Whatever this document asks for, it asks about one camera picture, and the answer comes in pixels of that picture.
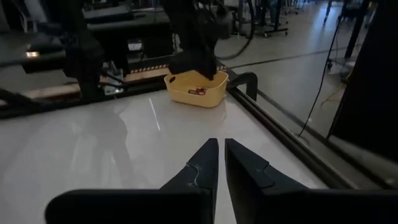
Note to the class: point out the black folding screen panel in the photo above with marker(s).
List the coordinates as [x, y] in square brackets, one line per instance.
[373, 77]

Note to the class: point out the red black silver battery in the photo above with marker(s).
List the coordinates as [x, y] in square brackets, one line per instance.
[197, 91]

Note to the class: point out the yellow plastic bin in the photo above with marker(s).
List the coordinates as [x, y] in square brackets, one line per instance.
[199, 99]

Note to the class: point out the black table frame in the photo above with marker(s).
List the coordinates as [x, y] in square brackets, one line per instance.
[280, 137]

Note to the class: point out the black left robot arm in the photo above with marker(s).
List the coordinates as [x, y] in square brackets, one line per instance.
[84, 59]

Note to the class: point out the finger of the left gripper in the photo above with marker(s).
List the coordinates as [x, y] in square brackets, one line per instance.
[196, 67]

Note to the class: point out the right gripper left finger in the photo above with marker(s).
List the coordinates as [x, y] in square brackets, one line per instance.
[174, 205]

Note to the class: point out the black rolling stand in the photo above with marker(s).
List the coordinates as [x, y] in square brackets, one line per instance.
[273, 21]

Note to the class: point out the black desk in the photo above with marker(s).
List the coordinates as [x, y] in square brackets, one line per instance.
[124, 18]

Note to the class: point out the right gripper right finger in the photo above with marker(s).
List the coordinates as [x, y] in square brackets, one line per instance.
[280, 205]

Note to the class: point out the grey metal bracket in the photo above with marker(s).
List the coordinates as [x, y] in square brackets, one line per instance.
[113, 82]

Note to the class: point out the wooden table board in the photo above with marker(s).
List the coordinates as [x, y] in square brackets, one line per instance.
[146, 74]

